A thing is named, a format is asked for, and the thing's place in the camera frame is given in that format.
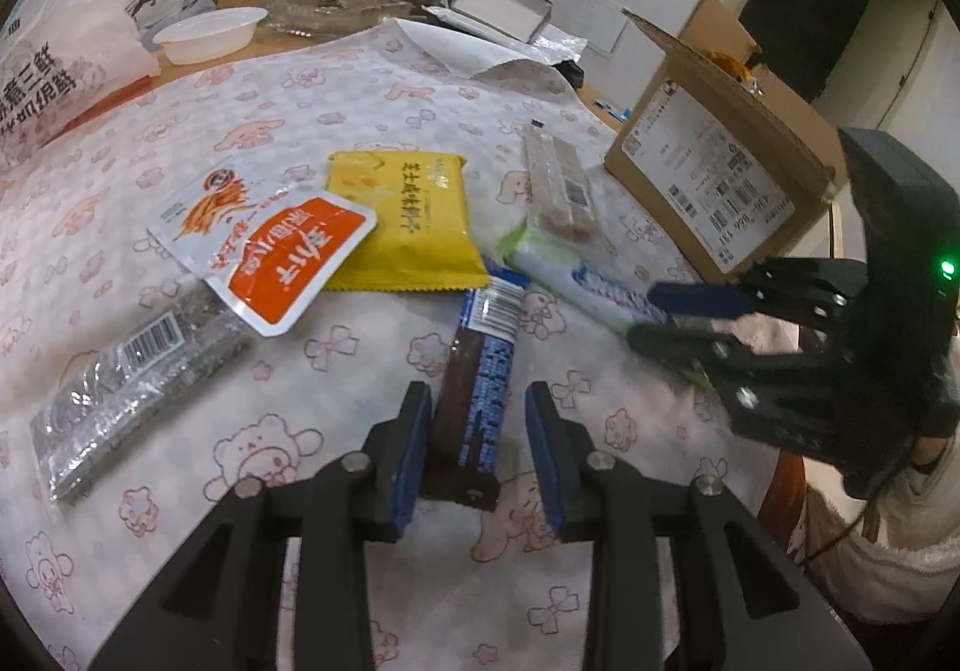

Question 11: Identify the tissue box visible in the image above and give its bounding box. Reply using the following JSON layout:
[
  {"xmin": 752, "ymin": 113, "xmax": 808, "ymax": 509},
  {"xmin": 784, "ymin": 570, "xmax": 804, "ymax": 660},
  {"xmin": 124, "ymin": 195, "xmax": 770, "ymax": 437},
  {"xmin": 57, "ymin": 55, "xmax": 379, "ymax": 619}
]
[{"xmin": 451, "ymin": 0, "xmax": 551, "ymax": 44}]

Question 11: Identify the white fleece right sleeve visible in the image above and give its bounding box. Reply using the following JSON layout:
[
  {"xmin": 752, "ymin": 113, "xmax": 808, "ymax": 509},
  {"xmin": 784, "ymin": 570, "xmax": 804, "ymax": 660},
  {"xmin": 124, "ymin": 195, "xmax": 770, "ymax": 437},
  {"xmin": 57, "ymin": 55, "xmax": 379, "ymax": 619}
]
[{"xmin": 789, "ymin": 435, "xmax": 958, "ymax": 624}]

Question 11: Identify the clear dark seed bar pack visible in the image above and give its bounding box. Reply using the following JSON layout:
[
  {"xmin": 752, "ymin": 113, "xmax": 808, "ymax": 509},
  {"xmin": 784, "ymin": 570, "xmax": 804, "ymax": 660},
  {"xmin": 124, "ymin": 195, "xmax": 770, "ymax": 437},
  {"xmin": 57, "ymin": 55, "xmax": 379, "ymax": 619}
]
[{"xmin": 29, "ymin": 287, "xmax": 254, "ymax": 502}]

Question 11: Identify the white plastic bowl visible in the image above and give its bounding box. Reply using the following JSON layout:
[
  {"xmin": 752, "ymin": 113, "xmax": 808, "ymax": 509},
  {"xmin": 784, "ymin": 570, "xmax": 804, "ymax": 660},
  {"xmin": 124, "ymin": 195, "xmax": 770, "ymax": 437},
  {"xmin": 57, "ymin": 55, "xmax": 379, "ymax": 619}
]
[{"xmin": 153, "ymin": 6, "xmax": 268, "ymax": 66}]

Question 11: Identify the clear tray of shells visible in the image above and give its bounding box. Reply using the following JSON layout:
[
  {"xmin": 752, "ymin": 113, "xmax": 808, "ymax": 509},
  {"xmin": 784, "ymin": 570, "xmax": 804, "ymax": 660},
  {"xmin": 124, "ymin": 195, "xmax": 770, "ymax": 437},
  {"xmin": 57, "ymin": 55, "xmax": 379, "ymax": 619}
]
[{"xmin": 262, "ymin": 0, "xmax": 415, "ymax": 40}]

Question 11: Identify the clear nut bar pack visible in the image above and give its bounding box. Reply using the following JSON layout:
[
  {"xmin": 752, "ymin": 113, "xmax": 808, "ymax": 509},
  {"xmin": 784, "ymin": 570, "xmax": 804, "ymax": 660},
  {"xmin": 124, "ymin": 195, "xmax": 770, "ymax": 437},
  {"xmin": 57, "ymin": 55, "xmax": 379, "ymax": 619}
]
[{"xmin": 523, "ymin": 120, "xmax": 601, "ymax": 245}]

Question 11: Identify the dark blue chocolate bar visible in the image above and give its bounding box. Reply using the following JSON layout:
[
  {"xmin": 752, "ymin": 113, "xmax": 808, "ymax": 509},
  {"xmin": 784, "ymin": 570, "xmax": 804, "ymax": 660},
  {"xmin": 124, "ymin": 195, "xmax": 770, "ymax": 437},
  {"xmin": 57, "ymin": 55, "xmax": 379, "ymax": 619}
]
[{"xmin": 431, "ymin": 271, "xmax": 527, "ymax": 476}]

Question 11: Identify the white orange snack pouch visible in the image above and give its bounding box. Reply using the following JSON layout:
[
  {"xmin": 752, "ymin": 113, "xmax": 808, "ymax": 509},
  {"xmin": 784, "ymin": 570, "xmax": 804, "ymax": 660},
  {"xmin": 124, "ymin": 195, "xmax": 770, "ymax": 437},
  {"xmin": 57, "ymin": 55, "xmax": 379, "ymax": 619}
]
[{"xmin": 146, "ymin": 157, "xmax": 377, "ymax": 338}]

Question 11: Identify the green white snack bar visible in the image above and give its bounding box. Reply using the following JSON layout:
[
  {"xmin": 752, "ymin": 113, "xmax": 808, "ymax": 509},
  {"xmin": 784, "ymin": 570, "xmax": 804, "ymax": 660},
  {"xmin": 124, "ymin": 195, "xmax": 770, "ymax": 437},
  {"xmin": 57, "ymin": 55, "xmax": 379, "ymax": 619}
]
[{"xmin": 499, "ymin": 222, "xmax": 715, "ymax": 392}]

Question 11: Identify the white printed plastic bag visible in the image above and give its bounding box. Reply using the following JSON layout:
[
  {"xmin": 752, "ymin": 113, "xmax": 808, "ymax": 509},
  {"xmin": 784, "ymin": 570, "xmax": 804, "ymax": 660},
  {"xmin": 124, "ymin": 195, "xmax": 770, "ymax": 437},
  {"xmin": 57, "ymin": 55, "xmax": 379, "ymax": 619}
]
[{"xmin": 2, "ymin": 0, "xmax": 160, "ymax": 172}]

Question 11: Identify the yellow cheese cracker pack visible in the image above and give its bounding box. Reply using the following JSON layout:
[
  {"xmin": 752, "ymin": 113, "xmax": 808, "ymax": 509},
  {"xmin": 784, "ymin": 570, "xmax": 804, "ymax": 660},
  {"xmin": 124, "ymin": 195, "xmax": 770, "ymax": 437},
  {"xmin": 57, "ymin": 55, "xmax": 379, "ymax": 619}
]
[{"xmin": 327, "ymin": 151, "xmax": 490, "ymax": 292}]

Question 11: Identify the brown cardboard box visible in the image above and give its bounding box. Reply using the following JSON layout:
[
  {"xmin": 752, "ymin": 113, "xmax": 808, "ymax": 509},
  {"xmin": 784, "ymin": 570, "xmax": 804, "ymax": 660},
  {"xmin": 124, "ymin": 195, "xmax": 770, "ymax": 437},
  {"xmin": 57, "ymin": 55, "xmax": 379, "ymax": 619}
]
[{"xmin": 604, "ymin": 0, "xmax": 848, "ymax": 283}]

